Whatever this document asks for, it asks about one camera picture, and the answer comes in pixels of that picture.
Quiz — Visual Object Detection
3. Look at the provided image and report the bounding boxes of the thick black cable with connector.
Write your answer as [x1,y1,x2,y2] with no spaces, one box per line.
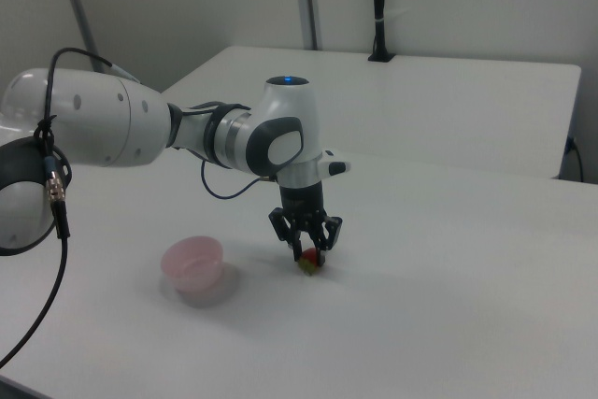
[0,47,142,368]

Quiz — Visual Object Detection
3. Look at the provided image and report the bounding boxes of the red strawberry with green leaves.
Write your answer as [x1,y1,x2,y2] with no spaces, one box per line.
[297,248,327,278]

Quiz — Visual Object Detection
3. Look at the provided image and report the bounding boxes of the black camera pole with clamp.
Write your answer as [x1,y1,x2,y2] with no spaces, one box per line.
[367,0,398,64]

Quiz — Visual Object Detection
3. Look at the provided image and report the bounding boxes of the white side table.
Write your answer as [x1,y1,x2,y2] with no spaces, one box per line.
[160,45,583,180]

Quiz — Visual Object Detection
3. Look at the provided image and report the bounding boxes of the thin blue cable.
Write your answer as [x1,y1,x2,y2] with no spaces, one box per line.
[200,160,278,201]

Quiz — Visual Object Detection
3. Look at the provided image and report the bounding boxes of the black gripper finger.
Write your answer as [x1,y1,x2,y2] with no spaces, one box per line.
[307,215,345,266]
[267,207,304,264]

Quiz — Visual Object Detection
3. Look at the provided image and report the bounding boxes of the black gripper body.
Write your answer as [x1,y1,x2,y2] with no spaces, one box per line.
[278,180,327,223]

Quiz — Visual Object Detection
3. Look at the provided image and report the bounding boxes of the pink plastic bowl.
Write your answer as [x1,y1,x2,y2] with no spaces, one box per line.
[160,235,225,294]

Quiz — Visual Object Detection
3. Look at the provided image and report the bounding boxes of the black cable beside side table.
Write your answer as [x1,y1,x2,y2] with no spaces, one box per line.
[563,135,586,182]

